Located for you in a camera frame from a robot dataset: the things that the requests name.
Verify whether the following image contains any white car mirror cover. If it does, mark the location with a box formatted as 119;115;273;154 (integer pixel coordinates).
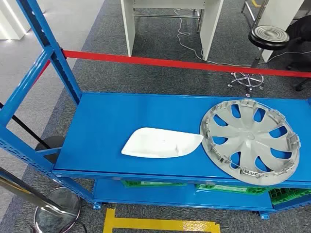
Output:
121;127;204;159

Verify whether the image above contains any blue metal shelf rack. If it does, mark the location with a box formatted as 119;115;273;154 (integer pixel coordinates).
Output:
0;0;311;221

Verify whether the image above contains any red barrier belt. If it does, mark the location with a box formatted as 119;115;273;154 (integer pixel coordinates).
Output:
62;50;311;79
32;60;51;87

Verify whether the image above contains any green plastic crate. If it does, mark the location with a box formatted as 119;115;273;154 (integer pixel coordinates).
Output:
268;188;311;206
122;181;187;188
196;184;270;196

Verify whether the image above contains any white desk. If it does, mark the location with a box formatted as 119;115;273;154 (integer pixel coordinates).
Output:
241;0;311;62
121;0;224;61

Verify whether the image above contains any silver plastic wheel hubcap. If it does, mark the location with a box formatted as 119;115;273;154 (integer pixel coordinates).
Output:
199;99;301;186

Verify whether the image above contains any black round stool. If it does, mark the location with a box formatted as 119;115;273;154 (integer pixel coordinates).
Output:
227;25;290;98

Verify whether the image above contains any white display plinth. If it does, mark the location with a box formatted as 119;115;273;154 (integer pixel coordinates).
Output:
0;0;45;41

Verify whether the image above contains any black office chair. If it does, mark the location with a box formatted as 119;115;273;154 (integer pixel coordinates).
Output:
285;15;311;92

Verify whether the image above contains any white floor cable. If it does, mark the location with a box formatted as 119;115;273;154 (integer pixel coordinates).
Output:
174;8;311;67

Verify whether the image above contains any chrome stanchion post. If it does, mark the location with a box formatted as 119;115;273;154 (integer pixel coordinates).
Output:
0;167;88;233

